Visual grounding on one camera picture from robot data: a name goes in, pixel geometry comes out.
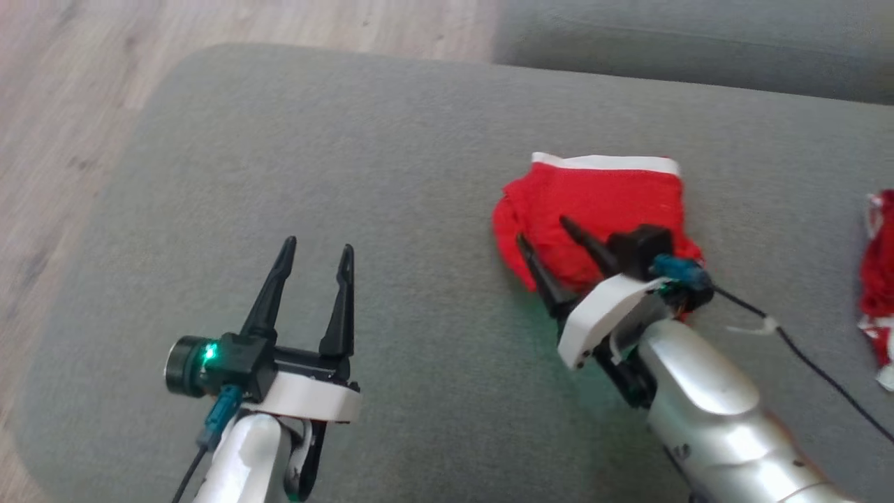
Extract red shorts with white stripe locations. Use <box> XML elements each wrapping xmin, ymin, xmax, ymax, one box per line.
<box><xmin>492</xmin><ymin>152</ymin><xmax>705</xmax><ymax>296</ymax></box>

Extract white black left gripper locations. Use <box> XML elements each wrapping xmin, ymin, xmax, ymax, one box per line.
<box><xmin>241</xmin><ymin>236</ymin><xmax>362</xmax><ymax>500</ymax></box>

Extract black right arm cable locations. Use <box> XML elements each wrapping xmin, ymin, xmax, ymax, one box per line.
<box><xmin>653</xmin><ymin>255</ymin><xmax>894</xmax><ymax>444</ymax></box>

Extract grey and yellow sofa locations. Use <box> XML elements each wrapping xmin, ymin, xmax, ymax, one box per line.
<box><xmin>14</xmin><ymin>43</ymin><xmax>894</xmax><ymax>503</ymax></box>

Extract grey sofa seat cushion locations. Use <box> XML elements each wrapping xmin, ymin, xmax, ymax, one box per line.
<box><xmin>492</xmin><ymin>0</ymin><xmax>894</xmax><ymax>105</ymax></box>

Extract white cable tie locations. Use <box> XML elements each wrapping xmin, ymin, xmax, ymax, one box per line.
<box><xmin>726</xmin><ymin>316</ymin><xmax>780</xmax><ymax>337</ymax></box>

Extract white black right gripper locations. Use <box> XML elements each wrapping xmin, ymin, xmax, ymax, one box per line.
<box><xmin>517</xmin><ymin>216</ymin><xmax>672</xmax><ymax>410</ymax></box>

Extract red white basketball jersey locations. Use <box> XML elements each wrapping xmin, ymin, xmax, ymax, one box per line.
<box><xmin>858</xmin><ymin>189</ymin><xmax>894</xmax><ymax>392</ymax></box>

